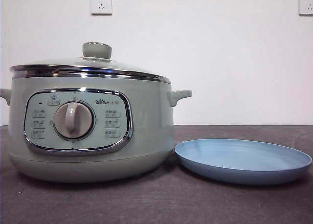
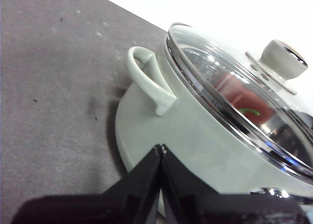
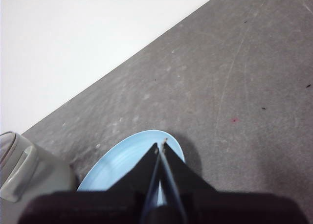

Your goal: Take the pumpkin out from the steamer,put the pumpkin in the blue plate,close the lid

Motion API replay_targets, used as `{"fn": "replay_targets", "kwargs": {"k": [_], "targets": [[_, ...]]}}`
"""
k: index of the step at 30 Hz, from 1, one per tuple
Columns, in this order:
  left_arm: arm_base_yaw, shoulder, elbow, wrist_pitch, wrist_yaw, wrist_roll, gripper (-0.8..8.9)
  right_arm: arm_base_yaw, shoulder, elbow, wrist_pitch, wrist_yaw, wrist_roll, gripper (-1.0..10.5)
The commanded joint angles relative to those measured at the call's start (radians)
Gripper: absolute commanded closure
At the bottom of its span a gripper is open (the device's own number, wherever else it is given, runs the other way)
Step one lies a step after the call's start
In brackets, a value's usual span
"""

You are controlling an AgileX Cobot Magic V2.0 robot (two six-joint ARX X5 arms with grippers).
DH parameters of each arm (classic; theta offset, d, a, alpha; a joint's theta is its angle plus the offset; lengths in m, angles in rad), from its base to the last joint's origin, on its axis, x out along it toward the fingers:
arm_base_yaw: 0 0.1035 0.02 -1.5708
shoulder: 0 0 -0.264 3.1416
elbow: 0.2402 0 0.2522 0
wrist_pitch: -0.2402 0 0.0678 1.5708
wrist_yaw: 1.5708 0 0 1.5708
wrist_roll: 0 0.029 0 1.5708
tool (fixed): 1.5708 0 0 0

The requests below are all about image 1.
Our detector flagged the pale green electric steamer pot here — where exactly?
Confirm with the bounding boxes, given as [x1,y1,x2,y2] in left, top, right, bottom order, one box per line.
[0,71,193,184]

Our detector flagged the glass lid with green knob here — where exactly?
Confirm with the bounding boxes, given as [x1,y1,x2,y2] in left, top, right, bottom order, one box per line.
[9,41,172,84]

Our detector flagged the blue round plate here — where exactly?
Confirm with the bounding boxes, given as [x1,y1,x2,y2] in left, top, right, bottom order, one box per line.
[174,138,313,185]

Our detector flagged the white wall socket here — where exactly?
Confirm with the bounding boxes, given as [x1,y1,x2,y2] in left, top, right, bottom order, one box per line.
[90,0,113,16]
[298,0,313,16]

